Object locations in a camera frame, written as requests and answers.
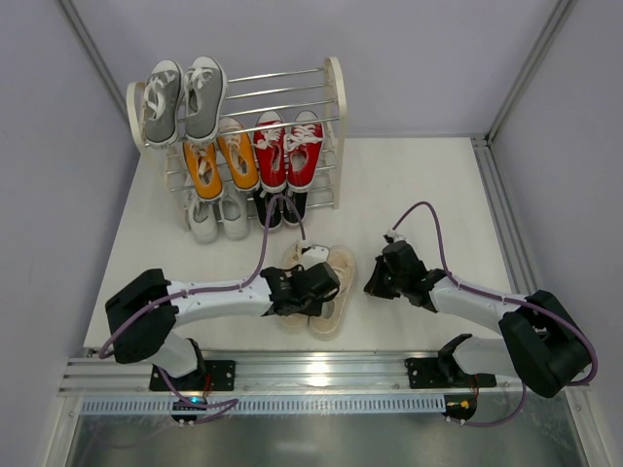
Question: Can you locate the left controller board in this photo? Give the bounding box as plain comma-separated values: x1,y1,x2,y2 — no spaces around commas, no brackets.
170,396,206,427

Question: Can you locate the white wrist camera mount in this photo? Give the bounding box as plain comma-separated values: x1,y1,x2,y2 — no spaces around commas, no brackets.
300,245,330,269
384,229,405,244

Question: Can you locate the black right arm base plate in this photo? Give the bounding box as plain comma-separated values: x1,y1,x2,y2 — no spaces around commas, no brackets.
404,356,496,389

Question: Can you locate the black canvas sneaker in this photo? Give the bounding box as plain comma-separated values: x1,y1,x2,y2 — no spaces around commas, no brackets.
253,189,282,232
282,189,308,227

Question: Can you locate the aluminium right corner post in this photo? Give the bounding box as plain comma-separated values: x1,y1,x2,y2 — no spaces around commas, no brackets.
485,0,577,147

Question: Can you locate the aluminium front rail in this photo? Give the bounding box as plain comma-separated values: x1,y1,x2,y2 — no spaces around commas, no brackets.
56,350,591,397

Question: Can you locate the orange canvas sneaker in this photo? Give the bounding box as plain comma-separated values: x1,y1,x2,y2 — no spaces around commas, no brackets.
217,117,260,192
183,141,223,201

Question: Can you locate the white sneaker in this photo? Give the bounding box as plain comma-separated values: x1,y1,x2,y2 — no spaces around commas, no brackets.
186,194,219,243
219,185,250,240

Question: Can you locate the controller board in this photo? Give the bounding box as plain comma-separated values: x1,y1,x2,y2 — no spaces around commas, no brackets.
442,394,478,421
170,396,206,427

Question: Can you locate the red canvas sneaker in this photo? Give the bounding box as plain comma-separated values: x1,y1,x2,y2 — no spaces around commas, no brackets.
283,110,324,193
252,111,286,193

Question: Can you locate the aluminium right side rail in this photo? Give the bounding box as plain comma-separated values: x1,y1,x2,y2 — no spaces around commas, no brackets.
471,135,537,293

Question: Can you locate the grey slotted cable duct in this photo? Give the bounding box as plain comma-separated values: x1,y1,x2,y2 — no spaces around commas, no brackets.
80,393,445,415

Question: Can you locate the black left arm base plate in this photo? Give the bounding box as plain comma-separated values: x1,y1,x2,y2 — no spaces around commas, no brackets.
169,360,237,392

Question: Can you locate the right controller board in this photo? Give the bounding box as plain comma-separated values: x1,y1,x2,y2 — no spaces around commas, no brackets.
442,394,478,421

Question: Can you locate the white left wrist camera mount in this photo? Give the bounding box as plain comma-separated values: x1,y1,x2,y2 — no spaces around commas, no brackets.
300,245,330,269

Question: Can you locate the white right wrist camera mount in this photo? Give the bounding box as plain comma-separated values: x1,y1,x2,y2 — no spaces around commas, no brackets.
384,229,405,244

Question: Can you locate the aluminium rail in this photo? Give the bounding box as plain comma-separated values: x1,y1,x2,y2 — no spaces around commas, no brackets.
56,350,591,397
471,135,537,293

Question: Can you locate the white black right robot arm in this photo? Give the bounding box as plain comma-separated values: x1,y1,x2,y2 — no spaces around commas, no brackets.
364,240,595,398

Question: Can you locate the aluminium corner post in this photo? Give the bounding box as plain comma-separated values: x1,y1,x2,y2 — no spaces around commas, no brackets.
485,0,577,147
55,0,127,117

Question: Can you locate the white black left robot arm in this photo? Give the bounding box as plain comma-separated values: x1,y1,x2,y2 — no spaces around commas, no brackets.
99,262,340,379

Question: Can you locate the cream metal shoe shelf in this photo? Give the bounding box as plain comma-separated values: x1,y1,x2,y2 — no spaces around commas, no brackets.
126,56,348,215

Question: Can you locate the grey canvas sneaker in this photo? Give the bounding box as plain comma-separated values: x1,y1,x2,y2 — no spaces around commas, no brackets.
184,56,228,145
143,59,183,148

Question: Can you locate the aluminium left corner post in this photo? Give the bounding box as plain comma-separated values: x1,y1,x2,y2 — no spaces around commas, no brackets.
55,0,127,117

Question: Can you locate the beige lace sneaker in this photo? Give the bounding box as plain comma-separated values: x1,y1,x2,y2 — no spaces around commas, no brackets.
309,245,357,341
278,242,309,334

